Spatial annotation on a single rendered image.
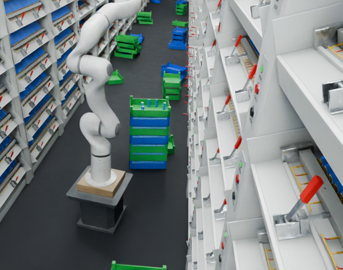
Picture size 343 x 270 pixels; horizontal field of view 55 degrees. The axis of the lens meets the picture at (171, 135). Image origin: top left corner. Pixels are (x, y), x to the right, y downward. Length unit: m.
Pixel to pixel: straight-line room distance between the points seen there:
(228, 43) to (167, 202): 1.48
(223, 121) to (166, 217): 1.33
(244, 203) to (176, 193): 1.88
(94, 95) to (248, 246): 1.23
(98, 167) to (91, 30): 0.80
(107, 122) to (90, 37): 0.47
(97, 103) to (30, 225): 0.98
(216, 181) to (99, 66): 0.81
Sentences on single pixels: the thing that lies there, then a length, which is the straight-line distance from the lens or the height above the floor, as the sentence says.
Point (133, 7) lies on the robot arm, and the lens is 1.83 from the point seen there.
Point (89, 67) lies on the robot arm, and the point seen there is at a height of 1.08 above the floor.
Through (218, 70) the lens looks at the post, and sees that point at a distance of 1.25.
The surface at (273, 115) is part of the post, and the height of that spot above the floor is 1.40.
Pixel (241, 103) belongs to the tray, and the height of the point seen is 1.31.
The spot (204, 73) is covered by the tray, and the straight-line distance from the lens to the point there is 1.99.
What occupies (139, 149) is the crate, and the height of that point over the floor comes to 0.19.
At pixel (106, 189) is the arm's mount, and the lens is 2.02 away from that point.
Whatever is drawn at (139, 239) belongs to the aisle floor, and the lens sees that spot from 2.18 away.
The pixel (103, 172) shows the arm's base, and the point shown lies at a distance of 2.02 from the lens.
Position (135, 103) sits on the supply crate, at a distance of 2.64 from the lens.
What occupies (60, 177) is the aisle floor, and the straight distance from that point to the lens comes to 2.69.
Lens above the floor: 1.62
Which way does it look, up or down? 30 degrees down
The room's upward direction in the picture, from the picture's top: 5 degrees clockwise
